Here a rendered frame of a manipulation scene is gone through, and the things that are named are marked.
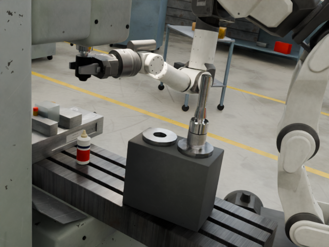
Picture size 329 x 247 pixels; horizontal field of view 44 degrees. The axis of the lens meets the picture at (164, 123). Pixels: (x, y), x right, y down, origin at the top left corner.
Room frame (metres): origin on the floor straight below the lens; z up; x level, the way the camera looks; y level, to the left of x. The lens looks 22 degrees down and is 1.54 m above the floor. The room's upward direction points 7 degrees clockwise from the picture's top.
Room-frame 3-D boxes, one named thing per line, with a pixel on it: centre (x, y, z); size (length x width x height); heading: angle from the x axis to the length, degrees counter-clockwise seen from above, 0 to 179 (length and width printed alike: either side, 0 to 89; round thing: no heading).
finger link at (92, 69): (1.13, 0.23, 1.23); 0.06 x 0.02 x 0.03; 135
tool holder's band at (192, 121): (0.92, -0.08, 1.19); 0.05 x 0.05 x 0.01
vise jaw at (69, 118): (1.27, 0.36, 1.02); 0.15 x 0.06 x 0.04; 62
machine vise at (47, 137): (1.25, 0.37, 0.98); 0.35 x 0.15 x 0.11; 152
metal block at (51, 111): (1.22, 0.38, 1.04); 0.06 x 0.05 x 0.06; 62
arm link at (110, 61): (1.21, 0.19, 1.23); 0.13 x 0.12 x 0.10; 45
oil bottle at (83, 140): (1.13, 0.24, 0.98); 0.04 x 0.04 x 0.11
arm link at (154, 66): (1.29, 0.10, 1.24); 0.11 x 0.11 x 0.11; 45
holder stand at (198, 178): (0.94, -0.04, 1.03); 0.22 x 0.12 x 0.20; 67
